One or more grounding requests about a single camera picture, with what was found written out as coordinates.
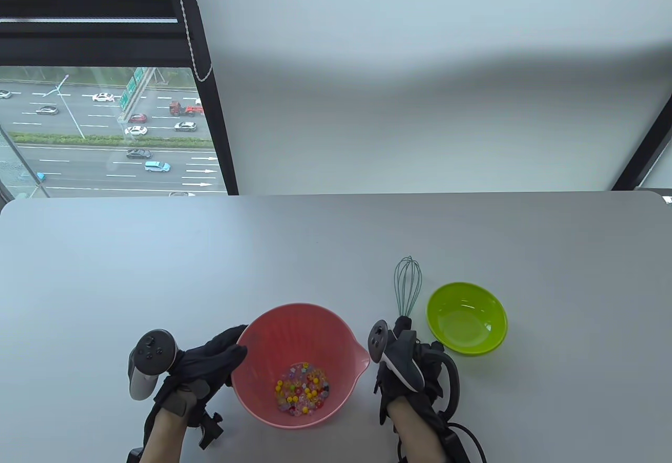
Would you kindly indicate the person's right hand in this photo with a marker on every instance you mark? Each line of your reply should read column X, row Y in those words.
column 429, row 374

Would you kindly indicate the person's left hand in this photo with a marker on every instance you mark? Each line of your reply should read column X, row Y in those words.
column 210, row 363

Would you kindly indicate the green plastic bowl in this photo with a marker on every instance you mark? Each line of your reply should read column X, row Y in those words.
column 467, row 321

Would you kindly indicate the pink plastic salad bowl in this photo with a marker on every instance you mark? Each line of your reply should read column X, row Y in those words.
column 299, row 337

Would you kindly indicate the pile of colourful plastic decorations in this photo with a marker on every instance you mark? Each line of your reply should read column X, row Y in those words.
column 302, row 389

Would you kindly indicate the person's left forearm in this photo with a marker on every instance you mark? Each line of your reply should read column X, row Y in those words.
column 163, row 439

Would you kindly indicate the person's right forearm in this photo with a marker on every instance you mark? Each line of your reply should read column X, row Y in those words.
column 417, row 437

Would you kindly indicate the grey left hand controller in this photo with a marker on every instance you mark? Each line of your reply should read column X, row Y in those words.
column 152, row 350

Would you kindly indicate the white roller blind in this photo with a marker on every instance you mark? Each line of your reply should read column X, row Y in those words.
column 420, row 90

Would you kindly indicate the green road sign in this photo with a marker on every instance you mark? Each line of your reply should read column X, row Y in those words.
column 128, row 90

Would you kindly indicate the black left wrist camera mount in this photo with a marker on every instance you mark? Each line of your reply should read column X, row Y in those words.
column 212, row 429

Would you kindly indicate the black slanted window post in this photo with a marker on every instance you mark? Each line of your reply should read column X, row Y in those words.
column 643, row 153

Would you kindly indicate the black window frame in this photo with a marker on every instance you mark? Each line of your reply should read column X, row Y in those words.
column 79, row 38

